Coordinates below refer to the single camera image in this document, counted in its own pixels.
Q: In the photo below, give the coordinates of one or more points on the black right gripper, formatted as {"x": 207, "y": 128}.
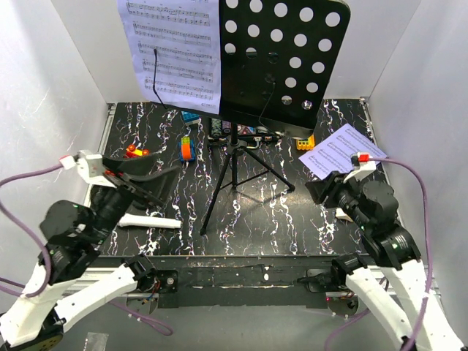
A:
{"x": 331, "y": 185}

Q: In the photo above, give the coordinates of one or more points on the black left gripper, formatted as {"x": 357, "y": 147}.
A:
{"x": 156, "y": 187}

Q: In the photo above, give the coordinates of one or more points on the sheet music page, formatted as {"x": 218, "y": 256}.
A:
{"x": 175, "y": 49}
{"x": 335, "y": 152}

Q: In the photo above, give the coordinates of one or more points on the black music stand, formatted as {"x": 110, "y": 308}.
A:
{"x": 277, "y": 58}

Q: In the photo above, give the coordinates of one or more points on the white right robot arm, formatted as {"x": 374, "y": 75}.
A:
{"x": 413, "y": 317}

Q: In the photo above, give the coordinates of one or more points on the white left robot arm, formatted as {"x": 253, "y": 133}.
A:
{"x": 71, "y": 234}

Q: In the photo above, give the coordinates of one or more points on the red toy bus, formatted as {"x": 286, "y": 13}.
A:
{"x": 132, "y": 151}

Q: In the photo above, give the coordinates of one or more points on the small beige wood scrap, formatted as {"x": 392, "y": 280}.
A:
{"x": 340, "y": 214}

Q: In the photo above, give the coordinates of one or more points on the yellow toy block tray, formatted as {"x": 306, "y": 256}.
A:
{"x": 305, "y": 144}

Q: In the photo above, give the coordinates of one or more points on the blue orange toy block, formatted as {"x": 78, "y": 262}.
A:
{"x": 186, "y": 149}

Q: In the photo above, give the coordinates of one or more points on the light blue toy block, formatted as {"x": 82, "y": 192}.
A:
{"x": 190, "y": 118}

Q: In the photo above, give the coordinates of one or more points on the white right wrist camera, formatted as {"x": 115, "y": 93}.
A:
{"x": 362, "y": 165}

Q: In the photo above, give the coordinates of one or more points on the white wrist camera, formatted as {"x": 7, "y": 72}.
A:
{"x": 362, "y": 165}
{"x": 89, "y": 167}

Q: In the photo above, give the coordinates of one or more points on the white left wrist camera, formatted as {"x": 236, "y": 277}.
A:
{"x": 89, "y": 167}

